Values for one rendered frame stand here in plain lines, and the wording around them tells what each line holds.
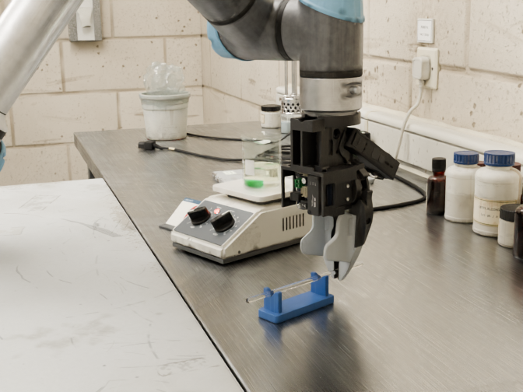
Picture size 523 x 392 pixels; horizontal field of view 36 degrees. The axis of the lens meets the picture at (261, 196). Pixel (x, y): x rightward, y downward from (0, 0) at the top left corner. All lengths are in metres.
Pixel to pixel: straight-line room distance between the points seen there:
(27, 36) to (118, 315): 0.46
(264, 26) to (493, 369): 0.46
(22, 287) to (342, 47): 0.53
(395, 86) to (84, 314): 1.13
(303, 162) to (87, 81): 2.73
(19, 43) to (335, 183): 0.54
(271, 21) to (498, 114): 0.71
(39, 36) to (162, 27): 2.43
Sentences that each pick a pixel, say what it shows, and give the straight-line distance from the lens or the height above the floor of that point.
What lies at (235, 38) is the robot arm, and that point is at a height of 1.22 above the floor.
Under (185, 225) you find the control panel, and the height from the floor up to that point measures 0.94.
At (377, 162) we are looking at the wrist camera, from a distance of 1.02.
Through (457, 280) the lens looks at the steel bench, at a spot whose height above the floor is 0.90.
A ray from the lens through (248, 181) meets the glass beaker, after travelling 1.23.
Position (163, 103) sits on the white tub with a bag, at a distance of 2.23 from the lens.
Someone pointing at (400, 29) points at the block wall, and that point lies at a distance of 1.92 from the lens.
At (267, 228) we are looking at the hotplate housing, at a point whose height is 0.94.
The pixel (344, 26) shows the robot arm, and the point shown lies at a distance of 0.94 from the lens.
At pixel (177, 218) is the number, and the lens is 1.38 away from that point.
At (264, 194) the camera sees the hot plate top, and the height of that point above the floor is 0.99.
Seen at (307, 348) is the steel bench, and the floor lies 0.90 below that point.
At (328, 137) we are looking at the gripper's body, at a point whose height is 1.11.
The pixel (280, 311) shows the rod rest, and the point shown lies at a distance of 0.96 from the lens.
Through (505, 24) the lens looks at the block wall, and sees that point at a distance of 1.57.
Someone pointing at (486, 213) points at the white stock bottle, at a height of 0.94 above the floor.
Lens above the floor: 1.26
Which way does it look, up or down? 13 degrees down
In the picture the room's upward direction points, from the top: 1 degrees counter-clockwise
